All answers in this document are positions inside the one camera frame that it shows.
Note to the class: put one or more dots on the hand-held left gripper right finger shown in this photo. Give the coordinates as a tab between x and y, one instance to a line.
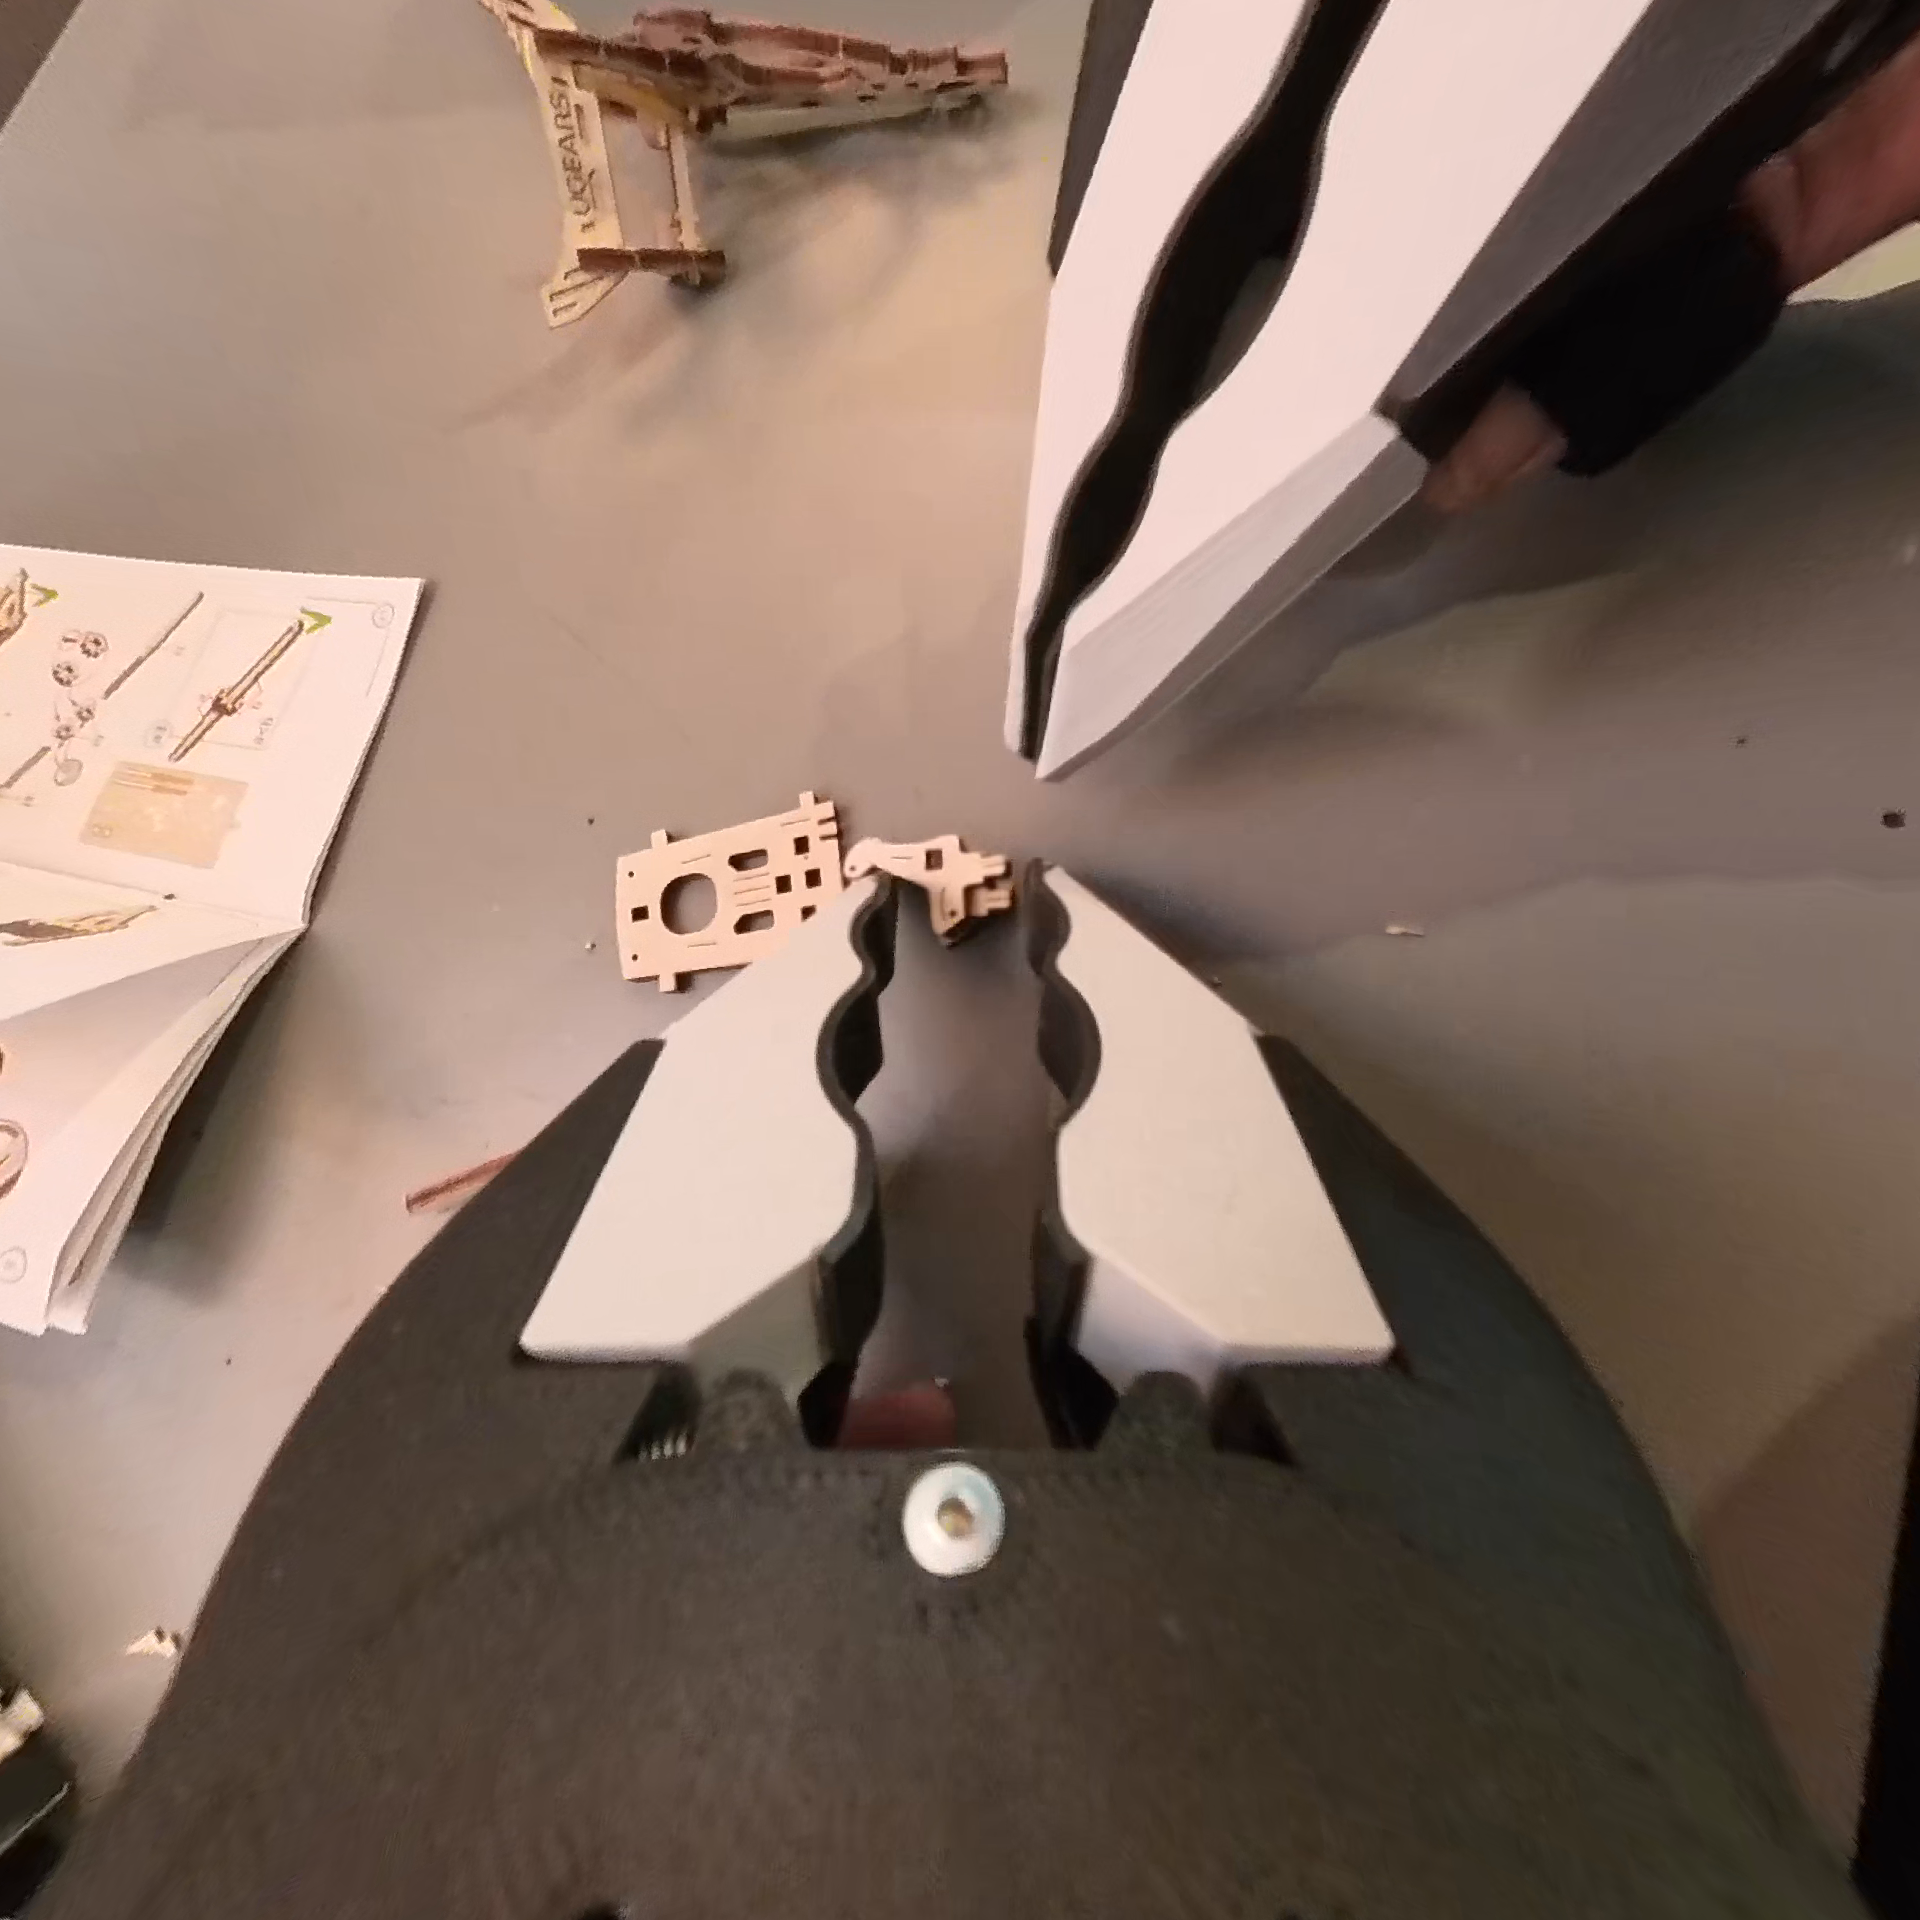
1204	1205

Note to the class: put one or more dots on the small hooked wooden part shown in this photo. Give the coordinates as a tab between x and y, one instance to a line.
963	903

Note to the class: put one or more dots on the paper instruction booklet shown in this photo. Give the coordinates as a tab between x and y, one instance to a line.
181	749

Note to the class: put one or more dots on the person's right hand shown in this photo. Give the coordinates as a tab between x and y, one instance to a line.
1650	330

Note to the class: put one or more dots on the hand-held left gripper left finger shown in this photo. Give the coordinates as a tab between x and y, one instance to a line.
706	1184

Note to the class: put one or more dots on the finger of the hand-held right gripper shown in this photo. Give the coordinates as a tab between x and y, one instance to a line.
1126	271
1443	221

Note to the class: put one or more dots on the wooden plate part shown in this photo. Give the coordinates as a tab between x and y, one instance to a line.
706	846

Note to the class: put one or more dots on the wooden stick scrap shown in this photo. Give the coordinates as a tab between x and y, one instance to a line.
458	1184

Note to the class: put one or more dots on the person's left hand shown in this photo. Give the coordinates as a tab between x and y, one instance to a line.
902	1414

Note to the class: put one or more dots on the wooden model plane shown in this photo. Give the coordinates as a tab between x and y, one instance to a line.
578	136

